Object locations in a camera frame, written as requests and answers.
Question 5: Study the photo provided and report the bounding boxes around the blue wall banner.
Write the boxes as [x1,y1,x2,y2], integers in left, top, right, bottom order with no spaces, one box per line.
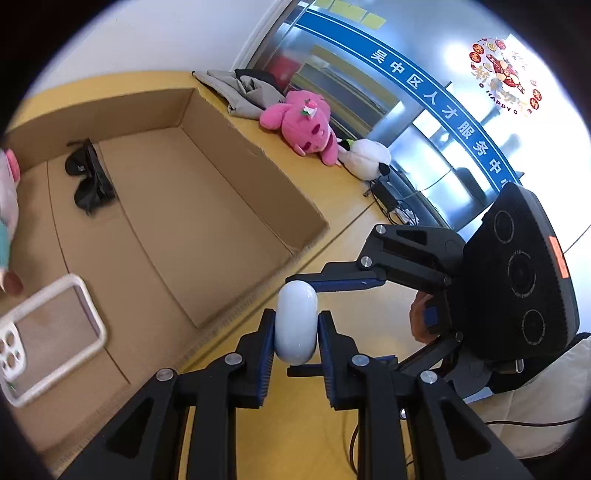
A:
[295,9,527,195]

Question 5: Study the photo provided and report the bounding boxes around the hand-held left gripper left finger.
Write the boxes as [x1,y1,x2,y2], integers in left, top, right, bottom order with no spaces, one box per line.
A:
[60,308,278,480]

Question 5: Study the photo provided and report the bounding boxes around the round festive window sticker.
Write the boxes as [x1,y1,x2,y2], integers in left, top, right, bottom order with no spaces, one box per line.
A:
[468,34,543,118]

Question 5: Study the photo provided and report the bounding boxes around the pink pig plush toy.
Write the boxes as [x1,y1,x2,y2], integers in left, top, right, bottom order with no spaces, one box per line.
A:
[0,148,24,296]

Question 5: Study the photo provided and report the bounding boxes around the cream cloth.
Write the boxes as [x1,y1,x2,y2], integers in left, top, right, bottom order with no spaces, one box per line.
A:
[471,332,591,462]

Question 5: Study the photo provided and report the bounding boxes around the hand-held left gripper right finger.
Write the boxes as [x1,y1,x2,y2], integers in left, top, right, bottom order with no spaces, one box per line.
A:
[318,310,536,480]

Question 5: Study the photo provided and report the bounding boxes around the grey jacket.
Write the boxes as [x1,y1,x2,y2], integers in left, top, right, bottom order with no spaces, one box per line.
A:
[191,69,289,120]

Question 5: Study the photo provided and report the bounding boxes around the white plush toy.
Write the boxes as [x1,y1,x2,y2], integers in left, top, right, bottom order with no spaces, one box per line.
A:
[339,137,393,182]

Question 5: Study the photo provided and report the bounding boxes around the cardboard box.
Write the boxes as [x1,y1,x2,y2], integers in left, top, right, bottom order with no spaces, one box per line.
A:
[2,85,331,455]

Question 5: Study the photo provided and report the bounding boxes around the black sunglasses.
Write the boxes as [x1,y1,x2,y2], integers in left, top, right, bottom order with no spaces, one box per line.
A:
[65,138,117,216]

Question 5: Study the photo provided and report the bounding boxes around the black cable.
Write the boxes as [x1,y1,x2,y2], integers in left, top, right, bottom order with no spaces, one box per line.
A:
[348,420,362,480]
[466,406,583,428]

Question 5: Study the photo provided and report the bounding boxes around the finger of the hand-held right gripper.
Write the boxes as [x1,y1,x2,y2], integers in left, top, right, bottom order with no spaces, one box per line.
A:
[287,331,464,384]
[285,224,465,301]

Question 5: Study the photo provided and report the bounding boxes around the black power adapter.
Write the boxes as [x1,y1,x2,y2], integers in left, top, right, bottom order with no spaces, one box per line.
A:
[369,178,402,213]

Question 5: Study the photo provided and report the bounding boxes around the white earbud case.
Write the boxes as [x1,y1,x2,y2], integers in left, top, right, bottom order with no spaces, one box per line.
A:
[274,281,319,365]

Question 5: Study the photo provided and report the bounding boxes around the magenta rabbit plush toy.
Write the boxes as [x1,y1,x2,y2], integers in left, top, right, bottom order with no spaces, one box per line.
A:
[259,90,342,167]

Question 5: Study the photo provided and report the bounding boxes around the person's right hand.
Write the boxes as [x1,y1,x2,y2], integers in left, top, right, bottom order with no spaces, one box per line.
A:
[410,292,446,344]

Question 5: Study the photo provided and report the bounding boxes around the clear white phone case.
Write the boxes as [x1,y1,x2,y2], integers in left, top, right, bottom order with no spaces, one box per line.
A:
[0,273,108,409]

